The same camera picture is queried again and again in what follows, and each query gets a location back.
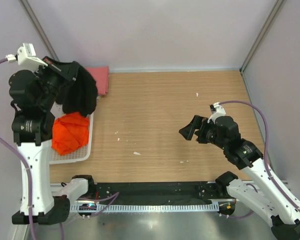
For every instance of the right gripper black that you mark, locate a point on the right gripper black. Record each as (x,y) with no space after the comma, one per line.
(188,131)

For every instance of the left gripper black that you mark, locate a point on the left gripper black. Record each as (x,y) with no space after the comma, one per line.
(67,70)

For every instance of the black t-shirt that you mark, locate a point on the black t-shirt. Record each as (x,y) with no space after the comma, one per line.
(80,95)

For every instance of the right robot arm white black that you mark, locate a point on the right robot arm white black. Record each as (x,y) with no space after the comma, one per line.
(276,205)

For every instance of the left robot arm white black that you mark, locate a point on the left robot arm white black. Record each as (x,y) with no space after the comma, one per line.
(33,94)

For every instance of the folded pink t-shirt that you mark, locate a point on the folded pink t-shirt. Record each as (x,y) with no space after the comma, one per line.
(101,77)

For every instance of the orange t-shirt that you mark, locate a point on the orange t-shirt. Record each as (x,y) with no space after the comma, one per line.
(70,133)

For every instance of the white plastic basket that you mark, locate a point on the white plastic basket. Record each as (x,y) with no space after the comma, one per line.
(81,154)

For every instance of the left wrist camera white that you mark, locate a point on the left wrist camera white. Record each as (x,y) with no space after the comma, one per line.
(26,57)

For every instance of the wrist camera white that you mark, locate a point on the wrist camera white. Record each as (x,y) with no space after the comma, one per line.
(217,111)
(26,57)

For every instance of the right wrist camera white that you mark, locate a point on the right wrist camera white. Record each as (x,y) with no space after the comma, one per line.
(217,111)

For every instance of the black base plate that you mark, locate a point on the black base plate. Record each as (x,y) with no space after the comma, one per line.
(161,193)

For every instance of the white slotted cable duct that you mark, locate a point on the white slotted cable duct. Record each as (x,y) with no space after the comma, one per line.
(89,208)

